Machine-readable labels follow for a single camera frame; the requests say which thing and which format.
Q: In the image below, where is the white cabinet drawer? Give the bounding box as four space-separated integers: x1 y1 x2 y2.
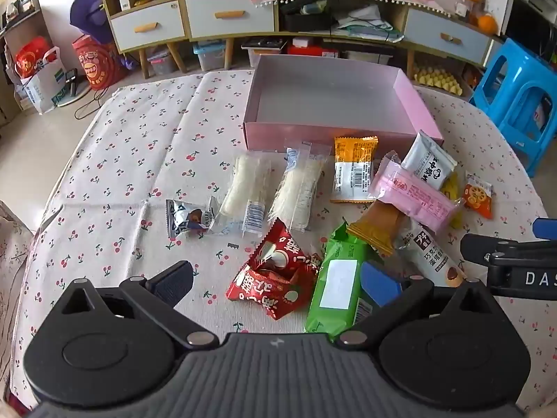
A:
109 1 186 53
185 0 278 40
402 8 495 68

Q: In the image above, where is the beige floral cloth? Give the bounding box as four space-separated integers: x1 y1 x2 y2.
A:
0 200 34 401

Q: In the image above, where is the green snack packet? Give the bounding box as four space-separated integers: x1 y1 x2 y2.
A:
304 222 384 344

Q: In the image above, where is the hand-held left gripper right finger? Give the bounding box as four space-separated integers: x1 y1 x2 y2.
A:
338 261 501 345

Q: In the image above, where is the clear plastic storage box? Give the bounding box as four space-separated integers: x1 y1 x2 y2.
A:
191 40 228 73
146 46 178 77

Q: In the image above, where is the red flat box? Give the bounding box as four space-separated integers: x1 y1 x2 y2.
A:
291 37 341 58

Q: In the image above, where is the white chocolate cake packet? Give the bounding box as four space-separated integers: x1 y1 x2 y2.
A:
392 221 467 289

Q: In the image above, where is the blue plastic stool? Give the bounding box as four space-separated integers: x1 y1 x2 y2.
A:
469 37 557 178

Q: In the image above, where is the black box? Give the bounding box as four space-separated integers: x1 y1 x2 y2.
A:
278 0 332 34

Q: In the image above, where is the small silver candy packet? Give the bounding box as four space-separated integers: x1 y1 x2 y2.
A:
166 197 219 241

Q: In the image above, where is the white paper bag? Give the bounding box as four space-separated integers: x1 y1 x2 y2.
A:
15 48 69 115

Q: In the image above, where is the clear rice cracker packet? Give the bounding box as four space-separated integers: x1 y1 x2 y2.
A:
216 150 273 237
268 139 332 233

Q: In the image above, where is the black keyboard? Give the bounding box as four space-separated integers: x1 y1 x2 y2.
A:
241 37 289 52

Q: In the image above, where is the yellow egg tray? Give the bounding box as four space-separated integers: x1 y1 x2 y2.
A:
411 63 465 97

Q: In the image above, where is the white and grey snack packet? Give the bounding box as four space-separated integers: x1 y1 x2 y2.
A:
400 131 457 189

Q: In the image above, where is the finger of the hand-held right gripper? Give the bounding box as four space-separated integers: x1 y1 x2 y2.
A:
460 233 515 271
532 217 557 241

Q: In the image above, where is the black microwave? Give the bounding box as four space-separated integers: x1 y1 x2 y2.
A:
502 0 557 55

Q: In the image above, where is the pile of papers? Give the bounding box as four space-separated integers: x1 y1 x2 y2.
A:
332 4 405 43

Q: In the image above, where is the yellow snack packet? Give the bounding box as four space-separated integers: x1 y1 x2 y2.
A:
439 171 464 229

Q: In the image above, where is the golden brown snack packet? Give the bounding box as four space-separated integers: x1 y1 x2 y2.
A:
346 202 406 257

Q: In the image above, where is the black cable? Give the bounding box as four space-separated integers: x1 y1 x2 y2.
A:
319 0 394 40

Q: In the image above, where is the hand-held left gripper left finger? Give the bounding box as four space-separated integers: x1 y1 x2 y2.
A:
54 260 220 350

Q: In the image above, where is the small orange snack packet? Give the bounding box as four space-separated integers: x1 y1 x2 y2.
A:
461 172 495 220

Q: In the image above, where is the orange and white snack packet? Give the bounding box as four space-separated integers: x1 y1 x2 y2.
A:
330 136 379 203

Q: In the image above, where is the wooden cabinet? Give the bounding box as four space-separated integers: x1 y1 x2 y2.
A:
93 0 508 80

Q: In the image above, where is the pink cardboard box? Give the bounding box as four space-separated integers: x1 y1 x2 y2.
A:
243 54 445 154

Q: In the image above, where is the cherry print tablecloth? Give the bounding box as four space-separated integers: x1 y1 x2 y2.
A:
9 70 557 418

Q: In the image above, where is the pink wafer packet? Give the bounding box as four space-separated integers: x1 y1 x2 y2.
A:
370 152 465 233

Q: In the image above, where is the purple hat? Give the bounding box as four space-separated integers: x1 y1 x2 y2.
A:
69 0 116 47

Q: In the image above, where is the red gift bag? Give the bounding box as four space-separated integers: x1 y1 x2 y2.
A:
71 32 128 92

